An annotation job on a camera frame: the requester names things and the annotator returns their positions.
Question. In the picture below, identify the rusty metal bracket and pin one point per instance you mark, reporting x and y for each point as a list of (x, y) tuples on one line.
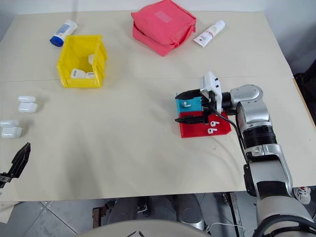
[(98, 217)]

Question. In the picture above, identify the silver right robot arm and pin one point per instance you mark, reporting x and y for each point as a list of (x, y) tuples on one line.
[(256, 116)]

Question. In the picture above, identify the yellow plastic bin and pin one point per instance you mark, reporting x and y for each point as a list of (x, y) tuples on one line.
[(74, 53)]

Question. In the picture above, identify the white sneaker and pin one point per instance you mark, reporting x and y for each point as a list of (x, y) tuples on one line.
[(302, 195)]

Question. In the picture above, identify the pink fabric zipper pouch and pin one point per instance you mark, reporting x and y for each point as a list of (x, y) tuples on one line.
[(163, 27)]

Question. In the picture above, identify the red plastic tray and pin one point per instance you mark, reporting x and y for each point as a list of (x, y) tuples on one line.
[(195, 130)]

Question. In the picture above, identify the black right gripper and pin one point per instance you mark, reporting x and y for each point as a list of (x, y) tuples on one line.
[(208, 109)]

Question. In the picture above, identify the grey metal frame bar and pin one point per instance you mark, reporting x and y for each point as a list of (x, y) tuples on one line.
[(234, 212)]

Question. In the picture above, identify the white bottle with blue cap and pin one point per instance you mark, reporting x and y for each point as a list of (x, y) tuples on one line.
[(64, 30)]

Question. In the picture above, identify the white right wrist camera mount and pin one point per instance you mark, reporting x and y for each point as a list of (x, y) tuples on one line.
[(212, 84)]

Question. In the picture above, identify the teal plastic tray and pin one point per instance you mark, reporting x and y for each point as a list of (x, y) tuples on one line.
[(196, 105)]

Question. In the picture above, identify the white cream tube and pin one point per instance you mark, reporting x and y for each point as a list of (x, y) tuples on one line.
[(209, 33)]

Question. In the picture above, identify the black equipment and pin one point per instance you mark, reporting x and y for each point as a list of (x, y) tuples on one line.
[(307, 84)]

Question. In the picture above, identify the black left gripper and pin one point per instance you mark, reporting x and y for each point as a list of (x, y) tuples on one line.
[(5, 179)]

